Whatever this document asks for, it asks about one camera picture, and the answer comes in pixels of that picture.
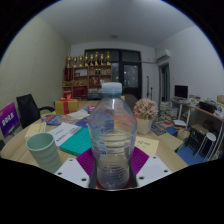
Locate teal book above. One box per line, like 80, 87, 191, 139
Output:
59, 126, 93, 157

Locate purple sign board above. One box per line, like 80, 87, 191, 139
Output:
0, 101, 20, 139

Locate black office chair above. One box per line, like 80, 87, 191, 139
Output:
15, 93, 56, 129

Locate white wall air conditioner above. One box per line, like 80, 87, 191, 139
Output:
155, 48, 172, 62

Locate stack of books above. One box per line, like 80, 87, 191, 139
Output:
152, 100, 183, 136

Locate white paper document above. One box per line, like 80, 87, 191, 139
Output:
47, 121, 83, 147

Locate wooden shelf unit with trophies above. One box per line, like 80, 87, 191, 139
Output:
62, 50, 113, 99

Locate pink flowers in white pot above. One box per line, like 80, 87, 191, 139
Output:
133, 97, 159, 136

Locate purple pink packet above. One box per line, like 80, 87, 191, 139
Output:
87, 105, 98, 115

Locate black framed glass door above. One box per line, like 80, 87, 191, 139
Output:
84, 48, 143, 100

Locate blue colourful book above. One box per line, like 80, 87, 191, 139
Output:
74, 117, 90, 129

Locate pale green cup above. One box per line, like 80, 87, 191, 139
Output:
25, 132, 63, 174

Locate yellow gift box red ribbon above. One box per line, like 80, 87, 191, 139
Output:
54, 93, 80, 116

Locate white round stool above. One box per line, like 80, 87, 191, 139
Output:
194, 131, 218, 163

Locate wooden side desk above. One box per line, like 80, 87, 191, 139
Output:
171, 96, 224, 148

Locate black computer monitor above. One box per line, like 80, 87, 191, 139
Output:
174, 84, 189, 99

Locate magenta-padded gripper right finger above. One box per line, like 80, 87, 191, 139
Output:
130, 146, 174, 188

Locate colourful picture book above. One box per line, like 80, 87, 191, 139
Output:
41, 114, 66, 127

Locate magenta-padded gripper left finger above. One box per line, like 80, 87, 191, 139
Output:
54, 147, 98, 189

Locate clear plastic water bottle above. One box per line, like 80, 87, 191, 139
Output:
87, 82, 138, 190

